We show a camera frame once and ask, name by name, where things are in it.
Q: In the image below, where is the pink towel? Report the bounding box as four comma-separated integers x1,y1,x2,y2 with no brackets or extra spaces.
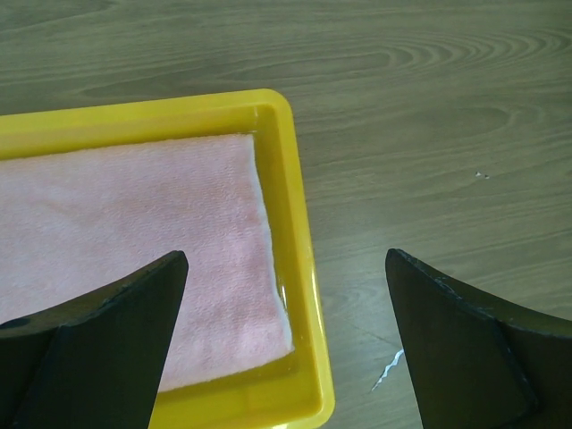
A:
1,134,294,391

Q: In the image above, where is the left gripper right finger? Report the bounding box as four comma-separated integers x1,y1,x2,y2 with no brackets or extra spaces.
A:
385,248,571,428

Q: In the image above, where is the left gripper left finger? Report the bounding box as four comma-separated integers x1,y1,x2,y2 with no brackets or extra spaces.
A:
1,251,189,428

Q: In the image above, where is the yellow plastic tray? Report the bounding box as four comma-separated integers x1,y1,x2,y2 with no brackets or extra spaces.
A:
1,89,335,428

